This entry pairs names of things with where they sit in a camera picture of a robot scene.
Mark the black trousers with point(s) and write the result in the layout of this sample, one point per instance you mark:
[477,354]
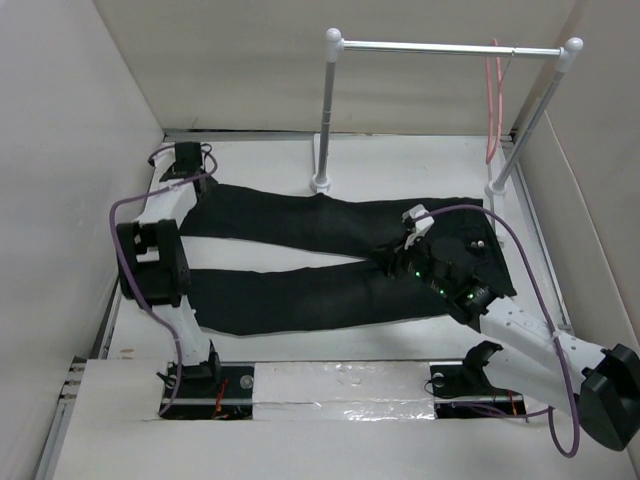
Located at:
[264,263]

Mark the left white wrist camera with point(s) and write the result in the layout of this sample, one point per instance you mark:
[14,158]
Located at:
[169,174]

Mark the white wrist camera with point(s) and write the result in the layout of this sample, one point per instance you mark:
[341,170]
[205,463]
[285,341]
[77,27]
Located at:
[169,174]
[417,222]

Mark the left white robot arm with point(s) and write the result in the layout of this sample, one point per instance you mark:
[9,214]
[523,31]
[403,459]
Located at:
[153,268]

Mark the pink clothes hanger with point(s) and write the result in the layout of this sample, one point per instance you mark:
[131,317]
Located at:
[494,78]

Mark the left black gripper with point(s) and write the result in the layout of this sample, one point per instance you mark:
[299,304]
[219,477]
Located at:
[209,185]

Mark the silver foil covered panel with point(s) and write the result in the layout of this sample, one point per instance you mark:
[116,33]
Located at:
[342,391]

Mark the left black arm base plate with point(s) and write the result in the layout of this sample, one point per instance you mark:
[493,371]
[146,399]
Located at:
[231,398]

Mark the white and silver clothes rack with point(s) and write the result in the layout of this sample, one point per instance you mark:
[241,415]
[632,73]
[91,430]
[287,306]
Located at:
[499,174]

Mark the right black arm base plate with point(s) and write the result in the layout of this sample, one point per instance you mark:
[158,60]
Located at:
[456,397]

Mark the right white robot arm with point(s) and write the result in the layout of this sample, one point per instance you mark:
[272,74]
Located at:
[598,386]

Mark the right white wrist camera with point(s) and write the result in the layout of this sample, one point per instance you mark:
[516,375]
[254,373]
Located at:
[417,222]

